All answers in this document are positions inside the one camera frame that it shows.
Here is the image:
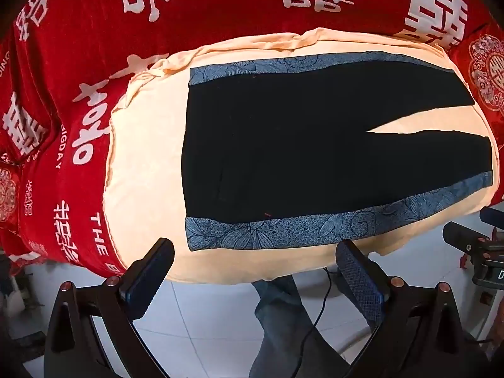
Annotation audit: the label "person's jeans leg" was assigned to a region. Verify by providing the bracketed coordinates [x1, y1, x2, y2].
[248, 276, 355, 378]

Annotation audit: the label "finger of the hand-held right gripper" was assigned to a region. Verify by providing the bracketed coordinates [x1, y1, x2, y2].
[479, 206, 504, 227]
[442, 221, 493, 249]

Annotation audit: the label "cream blanket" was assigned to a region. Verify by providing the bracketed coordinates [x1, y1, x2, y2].
[103, 27, 501, 286]

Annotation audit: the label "black cable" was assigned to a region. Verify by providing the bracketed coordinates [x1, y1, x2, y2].
[289, 267, 333, 378]

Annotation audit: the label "black pants with blue trim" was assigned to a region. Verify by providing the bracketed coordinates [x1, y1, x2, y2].
[181, 52, 495, 253]

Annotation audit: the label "red printed blanket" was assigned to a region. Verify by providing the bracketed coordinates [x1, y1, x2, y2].
[0, 0, 504, 278]

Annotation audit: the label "red cushion with round emblem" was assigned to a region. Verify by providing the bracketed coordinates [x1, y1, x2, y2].
[449, 24, 504, 127]

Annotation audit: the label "white object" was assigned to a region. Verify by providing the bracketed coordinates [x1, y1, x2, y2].
[6, 283, 28, 319]

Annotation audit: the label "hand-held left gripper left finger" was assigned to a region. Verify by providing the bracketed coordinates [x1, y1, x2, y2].
[43, 237, 176, 378]

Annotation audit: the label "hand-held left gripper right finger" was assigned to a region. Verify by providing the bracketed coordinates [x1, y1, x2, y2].
[335, 239, 479, 378]

